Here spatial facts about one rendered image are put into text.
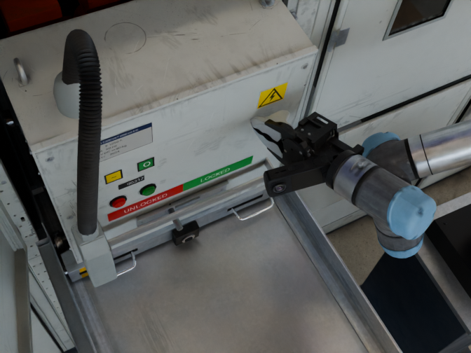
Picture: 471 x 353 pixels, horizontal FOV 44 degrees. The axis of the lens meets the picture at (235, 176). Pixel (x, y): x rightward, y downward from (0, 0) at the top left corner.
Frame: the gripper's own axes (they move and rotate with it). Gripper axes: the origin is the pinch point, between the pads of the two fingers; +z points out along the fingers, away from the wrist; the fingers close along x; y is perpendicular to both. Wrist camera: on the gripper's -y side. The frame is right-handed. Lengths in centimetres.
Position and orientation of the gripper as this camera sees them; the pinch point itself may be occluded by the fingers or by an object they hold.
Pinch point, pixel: (253, 125)
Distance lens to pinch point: 107.7
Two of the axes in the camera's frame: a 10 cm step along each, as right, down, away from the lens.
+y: 7.3, -5.5, 4.0
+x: -1.1, -6.7, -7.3
